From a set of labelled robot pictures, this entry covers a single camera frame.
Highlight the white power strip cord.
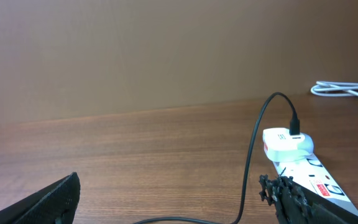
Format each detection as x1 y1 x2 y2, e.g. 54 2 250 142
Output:
310 81 358 105

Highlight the white power strip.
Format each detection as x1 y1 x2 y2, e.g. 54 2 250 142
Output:
273 154 358 216

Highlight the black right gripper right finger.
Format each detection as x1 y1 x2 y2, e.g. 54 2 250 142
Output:
259 175 358 224

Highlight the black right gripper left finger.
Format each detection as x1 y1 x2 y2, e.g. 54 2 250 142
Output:
0 172 80 224

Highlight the black charging cable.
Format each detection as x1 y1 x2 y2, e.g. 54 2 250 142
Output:
132 91 301 224

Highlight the white charger adapter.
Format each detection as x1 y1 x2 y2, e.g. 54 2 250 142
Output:
262 128 314 162

